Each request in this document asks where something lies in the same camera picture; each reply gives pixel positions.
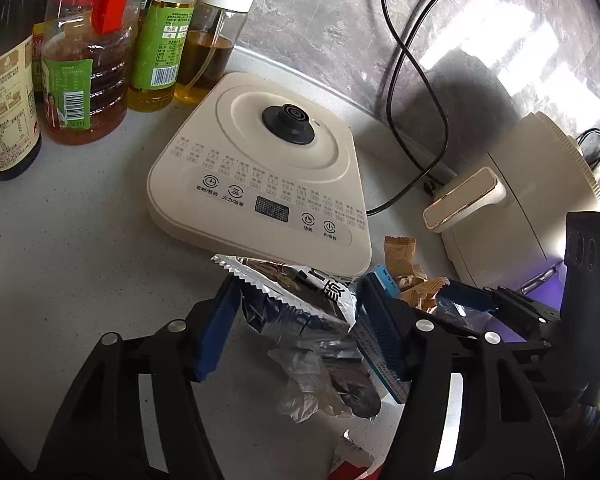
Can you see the green label oil bottle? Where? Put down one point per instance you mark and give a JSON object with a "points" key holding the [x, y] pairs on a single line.
{"points": [[155, 55]]}

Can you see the brown candy wrapper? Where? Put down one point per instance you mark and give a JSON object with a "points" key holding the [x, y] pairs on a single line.
{"points": [[405, 260]]}

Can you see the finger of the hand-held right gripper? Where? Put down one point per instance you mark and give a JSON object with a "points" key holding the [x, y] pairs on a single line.
{"points": [[467, 296], [532, 337]]}

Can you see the blue white cardboard box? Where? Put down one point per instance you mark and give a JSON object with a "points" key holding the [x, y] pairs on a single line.
{"points": [[386, 280]]}

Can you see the silver foil snack wrapper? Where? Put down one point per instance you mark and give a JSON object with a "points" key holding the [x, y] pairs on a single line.
{"points": [[290, 285]]}

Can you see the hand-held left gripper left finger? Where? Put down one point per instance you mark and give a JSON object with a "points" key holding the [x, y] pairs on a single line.
{"points": [[220, 325]]}

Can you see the small clear plastic wrapper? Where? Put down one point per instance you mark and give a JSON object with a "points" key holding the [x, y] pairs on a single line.
{"points": [[457, 317]]}

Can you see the cream air fryer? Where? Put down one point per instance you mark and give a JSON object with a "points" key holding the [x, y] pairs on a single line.
{"points": [[520, 200]]}

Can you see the cream electric cooker base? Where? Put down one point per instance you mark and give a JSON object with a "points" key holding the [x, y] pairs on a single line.
{"points": [[260, 160]]}

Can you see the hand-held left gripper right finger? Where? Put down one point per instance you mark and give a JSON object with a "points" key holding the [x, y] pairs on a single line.
{"points": [[380, 330]]}

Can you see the white oil sprayer bottle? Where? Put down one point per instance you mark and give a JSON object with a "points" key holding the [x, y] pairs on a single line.
{"points": [[215, 35]]}

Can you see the purple plastic bucket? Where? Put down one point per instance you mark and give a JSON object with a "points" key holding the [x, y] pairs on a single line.
{"points": [[545, 280]]}

